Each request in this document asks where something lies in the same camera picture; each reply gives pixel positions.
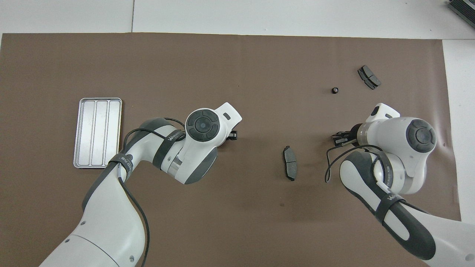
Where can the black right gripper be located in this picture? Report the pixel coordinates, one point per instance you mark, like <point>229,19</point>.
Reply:
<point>354,133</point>

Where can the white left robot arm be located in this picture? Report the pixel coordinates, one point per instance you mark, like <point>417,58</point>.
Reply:
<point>111,222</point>

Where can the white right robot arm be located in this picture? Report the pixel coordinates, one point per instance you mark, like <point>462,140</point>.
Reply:
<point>400,141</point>

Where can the silver ribbed metal tray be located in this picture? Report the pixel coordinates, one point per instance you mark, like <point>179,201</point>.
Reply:
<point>97,133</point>

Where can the slim dark brake pad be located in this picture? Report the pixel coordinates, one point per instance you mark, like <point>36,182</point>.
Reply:
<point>290,163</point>

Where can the brown paper table mat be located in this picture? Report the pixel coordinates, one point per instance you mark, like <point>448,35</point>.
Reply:
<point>259,74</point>

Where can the wide dark brake pad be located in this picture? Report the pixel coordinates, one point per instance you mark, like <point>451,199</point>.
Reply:
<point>368,76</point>

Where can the dark grey ribbed equipment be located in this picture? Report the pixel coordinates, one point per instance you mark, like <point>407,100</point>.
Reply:
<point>465,9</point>

